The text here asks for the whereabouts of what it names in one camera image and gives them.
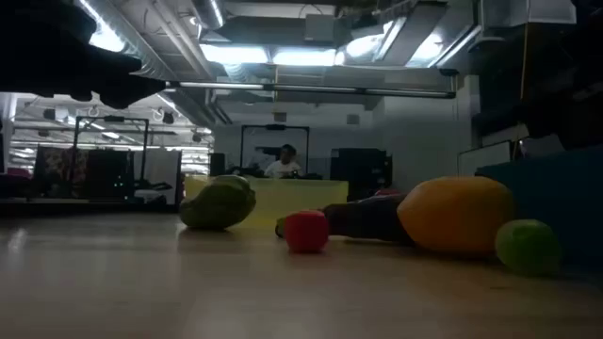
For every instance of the small red tomato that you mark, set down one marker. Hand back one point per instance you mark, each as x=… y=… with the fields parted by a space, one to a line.
x=306 y=231

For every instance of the long purple eggplant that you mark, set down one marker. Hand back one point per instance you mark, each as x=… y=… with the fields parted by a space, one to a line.
x=367 y=219

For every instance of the small green lime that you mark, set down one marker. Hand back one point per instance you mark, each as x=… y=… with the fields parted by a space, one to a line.
x=527 y=246

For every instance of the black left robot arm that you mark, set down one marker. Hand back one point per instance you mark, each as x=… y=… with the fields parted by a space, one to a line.
x=47 y=61

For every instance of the white panel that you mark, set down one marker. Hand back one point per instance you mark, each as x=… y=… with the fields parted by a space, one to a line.
x=160 y=169

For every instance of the black cabinet with green lights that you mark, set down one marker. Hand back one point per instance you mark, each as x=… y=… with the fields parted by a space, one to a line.
x=110 y=174

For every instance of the patterned cloth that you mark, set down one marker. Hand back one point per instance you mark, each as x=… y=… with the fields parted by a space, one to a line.
x=61 y=169

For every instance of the black speaker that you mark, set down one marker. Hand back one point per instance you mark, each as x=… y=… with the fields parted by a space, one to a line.
x=217 y=165

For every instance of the person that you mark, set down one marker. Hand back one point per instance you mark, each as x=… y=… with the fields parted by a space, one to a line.
x=282 y=168

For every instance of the fluorescent ceiling light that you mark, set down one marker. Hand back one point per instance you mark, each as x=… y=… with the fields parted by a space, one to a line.
x=306 y=57

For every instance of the long ceiling pipe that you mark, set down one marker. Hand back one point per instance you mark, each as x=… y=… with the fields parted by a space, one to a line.
x=311 y=88

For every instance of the yellow translucent plastic basket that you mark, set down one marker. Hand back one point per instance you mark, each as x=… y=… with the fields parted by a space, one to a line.
x=292 y=200

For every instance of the grey ceiling unit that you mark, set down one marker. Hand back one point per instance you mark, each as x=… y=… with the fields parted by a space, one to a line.
x=319 y=28

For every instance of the black monitor box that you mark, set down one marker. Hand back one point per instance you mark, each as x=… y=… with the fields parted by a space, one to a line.
x=360 y=169

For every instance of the white board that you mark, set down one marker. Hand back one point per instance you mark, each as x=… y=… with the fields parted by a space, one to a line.
x=485 y=160

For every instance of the light grey panel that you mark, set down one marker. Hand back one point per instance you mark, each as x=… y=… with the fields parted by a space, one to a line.
x=537 y=148

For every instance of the blue plastic basket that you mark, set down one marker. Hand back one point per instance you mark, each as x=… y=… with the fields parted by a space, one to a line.
x=556 y=198

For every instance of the black robot station frame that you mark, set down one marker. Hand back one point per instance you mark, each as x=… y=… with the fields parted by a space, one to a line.
x=113 y=118
x=275 y=127

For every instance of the silver ventilation duct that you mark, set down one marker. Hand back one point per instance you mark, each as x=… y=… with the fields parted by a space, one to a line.
x=155 y=47

